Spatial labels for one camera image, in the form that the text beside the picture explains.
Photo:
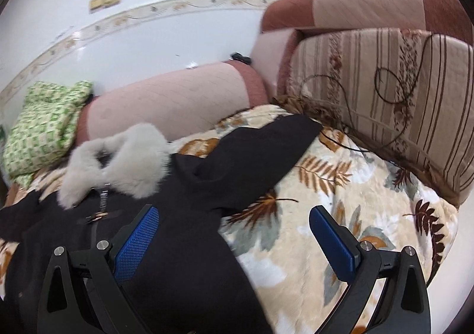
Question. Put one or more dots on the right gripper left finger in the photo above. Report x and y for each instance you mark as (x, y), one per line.
(83, 290)

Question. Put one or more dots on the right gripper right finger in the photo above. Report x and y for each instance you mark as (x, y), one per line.
(403, 306)

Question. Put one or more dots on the black coat with fur collar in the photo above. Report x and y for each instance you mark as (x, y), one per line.
(189, 279)

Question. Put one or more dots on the leaf pattern beige blanket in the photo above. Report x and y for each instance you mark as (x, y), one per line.
(272, 240)

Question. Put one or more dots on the green patterned folded quilt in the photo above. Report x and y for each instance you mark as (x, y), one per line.
(45, 128)

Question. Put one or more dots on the striped floral sofa backrest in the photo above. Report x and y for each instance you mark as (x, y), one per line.
(406, 95)

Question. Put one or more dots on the pink quilted bolster cushion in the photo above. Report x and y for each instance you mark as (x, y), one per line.
(178, 103)

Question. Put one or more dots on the small black object on bolster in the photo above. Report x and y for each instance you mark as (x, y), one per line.
(241, 58)

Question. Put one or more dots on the pink brown quilted sofa cover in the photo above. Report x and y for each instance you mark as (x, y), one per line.
(286, 22)

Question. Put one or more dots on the small gold wall plaque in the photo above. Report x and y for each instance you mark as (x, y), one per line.
(97, 5)

